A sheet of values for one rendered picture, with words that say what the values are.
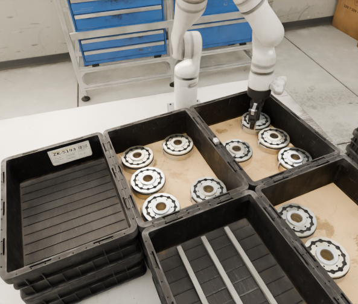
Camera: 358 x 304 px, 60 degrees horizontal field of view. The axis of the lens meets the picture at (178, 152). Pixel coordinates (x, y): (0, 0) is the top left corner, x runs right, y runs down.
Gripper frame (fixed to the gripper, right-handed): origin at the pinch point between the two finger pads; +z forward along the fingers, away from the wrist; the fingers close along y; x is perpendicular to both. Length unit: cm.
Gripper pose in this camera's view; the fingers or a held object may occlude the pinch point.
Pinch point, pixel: (254, 120)
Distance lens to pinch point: 109.7
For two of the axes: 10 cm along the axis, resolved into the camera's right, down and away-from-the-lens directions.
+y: -4.0, 6.3, -6.6
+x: 9.1, 2.4, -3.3
